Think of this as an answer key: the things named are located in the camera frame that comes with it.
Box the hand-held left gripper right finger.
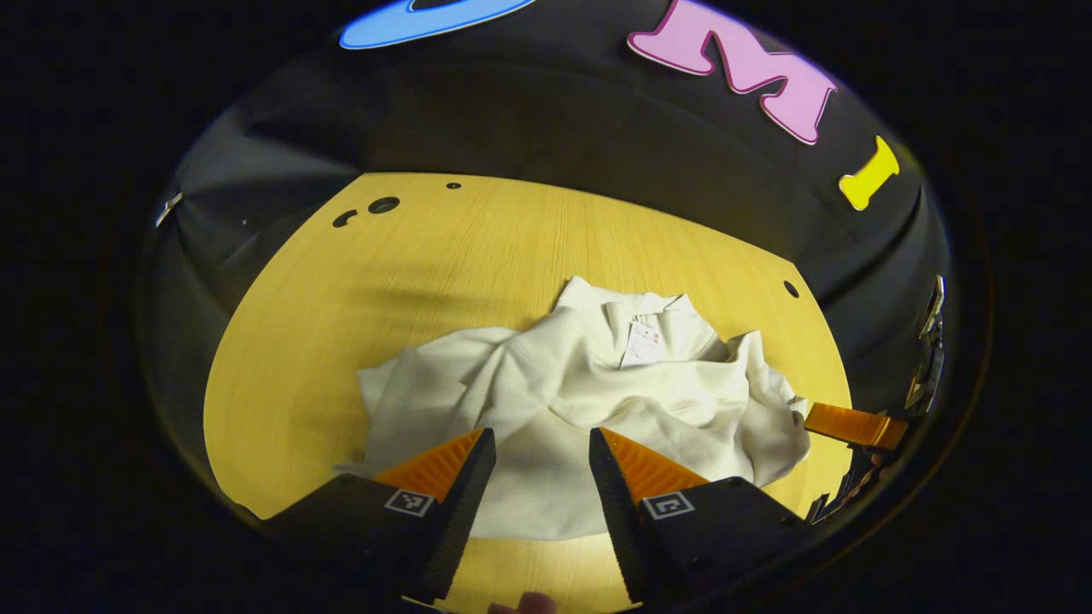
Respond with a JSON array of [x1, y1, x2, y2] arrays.
[[588, 427, 810, 606]]

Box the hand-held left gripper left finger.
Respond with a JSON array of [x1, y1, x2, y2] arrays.
[[260, 427, 498, 605]]

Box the cream sweatshirt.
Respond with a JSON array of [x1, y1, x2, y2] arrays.
[[333, 275, 813, 542]]

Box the black backdrop cloth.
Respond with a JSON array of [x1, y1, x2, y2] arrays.
[[136, 0, 955, 513]]

